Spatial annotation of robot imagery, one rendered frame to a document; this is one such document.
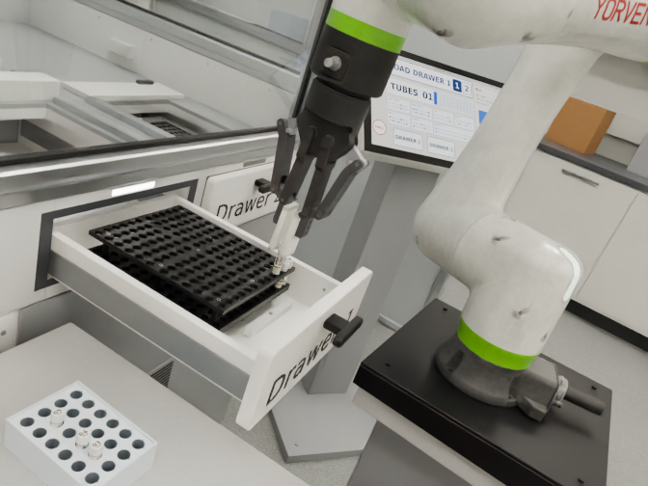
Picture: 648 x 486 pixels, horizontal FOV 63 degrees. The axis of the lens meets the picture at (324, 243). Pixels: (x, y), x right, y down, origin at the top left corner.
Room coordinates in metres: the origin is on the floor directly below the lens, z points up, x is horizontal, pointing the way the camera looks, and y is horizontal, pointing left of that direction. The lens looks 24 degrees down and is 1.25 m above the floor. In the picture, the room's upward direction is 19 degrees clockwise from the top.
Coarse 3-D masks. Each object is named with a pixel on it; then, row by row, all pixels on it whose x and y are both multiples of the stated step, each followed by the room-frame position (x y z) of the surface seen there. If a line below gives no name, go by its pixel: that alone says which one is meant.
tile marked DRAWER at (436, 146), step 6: (432, 138) 1.43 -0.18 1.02; (438, 138) 1.44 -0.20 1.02; (432, 144) 1.42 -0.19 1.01; (438, 144) 1.43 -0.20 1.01; (444, 144) 1.45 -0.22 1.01; (450, 144) 1.46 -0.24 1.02; (432, 150) 1.41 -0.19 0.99; (438, 150) 1.42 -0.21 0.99; (444, 150) 1.44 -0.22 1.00; (450, 150) 1.45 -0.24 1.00; (450, 156) 1.44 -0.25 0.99
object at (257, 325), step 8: (280, 304) 0.66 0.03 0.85; (288, 304) 0.67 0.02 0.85; (272, 312) 0.63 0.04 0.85; (280, 312) 0.64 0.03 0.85; (256, 320) 0.60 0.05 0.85; (264, 320) 0.61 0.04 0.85; (272, 320) 0.62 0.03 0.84; (248, 328) 0.58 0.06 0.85; (256, 328) 0.58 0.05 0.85; (248, 336) 0.58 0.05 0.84
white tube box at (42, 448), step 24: (72, 384) 0.44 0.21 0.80; (48, 408) 0.40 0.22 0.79; (72, 408) 0.41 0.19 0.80; (96, 408) 0.42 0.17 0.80; (24, 432) 0.36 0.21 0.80; (48, 432) 0.37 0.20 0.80; (72, 432) 0.39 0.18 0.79; (96, 432) 0.40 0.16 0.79; (120, 432) 0.40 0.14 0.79; (144, 432) 0.41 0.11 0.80; (24, 456) 0.36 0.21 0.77; (48, 456) 0.34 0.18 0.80; (72, 456) 0.36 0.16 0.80; (120, 456) 0.38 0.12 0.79; (144, 456) 0.38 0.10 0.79; (48, 480) 0.34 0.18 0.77; (72, 480) 0.33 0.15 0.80; (96, 480) 0.35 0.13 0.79; (120, 480) 0.36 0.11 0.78
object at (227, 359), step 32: (64, 224) 0.59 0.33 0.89; (96, 224) 0.64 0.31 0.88; (224, 224) 0.76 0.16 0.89; (64, 256) 0.55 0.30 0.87; (96, 256) 0.55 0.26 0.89; (288, 256) 0.72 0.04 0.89; (96, 288) 0.53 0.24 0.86; (128, 288) 0.52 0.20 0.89; (288, 288) 0.71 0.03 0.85; (320, 288) 0.70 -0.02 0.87; (128, 320) 0.51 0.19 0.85; (160, 320) 0.50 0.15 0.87; (192, 320) 0.49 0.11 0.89; (288, 320) 0.64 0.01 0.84; (192, 352) 0.48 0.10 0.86; (224, 352) 0.47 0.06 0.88; (256, 352) 0.55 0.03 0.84; (224, 384) 0.47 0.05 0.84
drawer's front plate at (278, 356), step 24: (336, 288) 0.61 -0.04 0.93; (360, 288) 0.67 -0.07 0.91; (312, 312) 0.54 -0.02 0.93; (336, 312) 0.59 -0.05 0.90; (288, 336) 0.47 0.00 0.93; (312, 336) 0.54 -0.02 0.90; (264, 360) 0.44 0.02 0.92; (288, 360) 0.48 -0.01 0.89; (264, 384) 0.44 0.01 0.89; (288, 384) 0.51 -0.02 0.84; (240, 408) 0.44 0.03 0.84; (264, 408) 0.46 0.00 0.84
